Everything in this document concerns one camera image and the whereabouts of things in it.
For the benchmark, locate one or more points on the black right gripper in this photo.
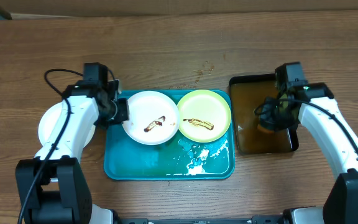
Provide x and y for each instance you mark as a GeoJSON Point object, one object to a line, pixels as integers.
{"type": "Point", "coordinates": [266, 117]}

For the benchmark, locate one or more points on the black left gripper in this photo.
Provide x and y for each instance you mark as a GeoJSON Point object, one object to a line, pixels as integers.
{"type": "Point", "coordinates": [123, 114]}

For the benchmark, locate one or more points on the green and yellow sponge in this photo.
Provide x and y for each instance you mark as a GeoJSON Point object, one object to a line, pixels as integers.
{"type": "Point", "coordinates": [265, 130]}

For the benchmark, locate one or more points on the white plate with sauce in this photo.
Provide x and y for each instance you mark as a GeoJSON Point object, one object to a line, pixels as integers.
{"type": "Point", "coordinates": [153, 118]}

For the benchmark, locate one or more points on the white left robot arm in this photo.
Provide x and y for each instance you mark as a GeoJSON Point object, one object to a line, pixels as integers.
{"type": "Point", "coordinates": [52, 187]}

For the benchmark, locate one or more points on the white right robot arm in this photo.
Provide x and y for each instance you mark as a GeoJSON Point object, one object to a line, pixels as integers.
{"type": "Point", "coordinates": [339, 144]}

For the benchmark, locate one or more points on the black tray with brown water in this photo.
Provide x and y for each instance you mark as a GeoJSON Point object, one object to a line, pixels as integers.
{"type": "Point", "coordinates": [246, 93]}

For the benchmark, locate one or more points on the teal plastic tray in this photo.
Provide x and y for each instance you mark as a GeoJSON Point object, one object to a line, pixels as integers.
{"type": "Point", "coordinates": [177, 159]}

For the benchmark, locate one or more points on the yellow-green plate with sauce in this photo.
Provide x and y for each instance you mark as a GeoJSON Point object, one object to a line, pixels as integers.
{"type": "Point", "coordinates": [205, 115]}

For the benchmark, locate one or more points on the brown cardboard wall panel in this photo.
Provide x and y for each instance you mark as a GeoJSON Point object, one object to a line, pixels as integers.
{"type": "Point", "coordinates": [99, 8]}

